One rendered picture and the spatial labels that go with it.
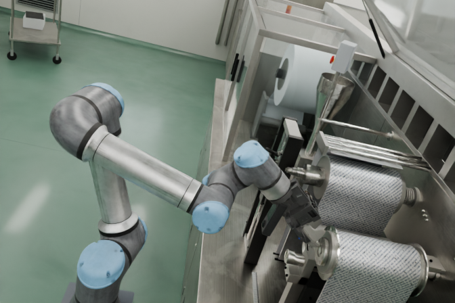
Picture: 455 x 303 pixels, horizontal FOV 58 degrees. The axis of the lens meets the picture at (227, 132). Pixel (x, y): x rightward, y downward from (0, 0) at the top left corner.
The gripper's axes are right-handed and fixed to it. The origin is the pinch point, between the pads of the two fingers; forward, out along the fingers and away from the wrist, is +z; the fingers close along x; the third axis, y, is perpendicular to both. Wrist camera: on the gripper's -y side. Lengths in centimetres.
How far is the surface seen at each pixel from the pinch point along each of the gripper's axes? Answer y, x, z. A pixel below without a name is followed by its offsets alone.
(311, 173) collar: 7.5, 20.6, -6.0
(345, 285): 1.9, -8.3, 11.0
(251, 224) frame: -25.6, 35.9, 10.3
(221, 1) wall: -43, 548, 0
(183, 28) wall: -114, 548, -2
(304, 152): 1, 71, 16
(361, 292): 4.2, -8.3, 15.8
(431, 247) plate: 25.7, 4.6, 26.4
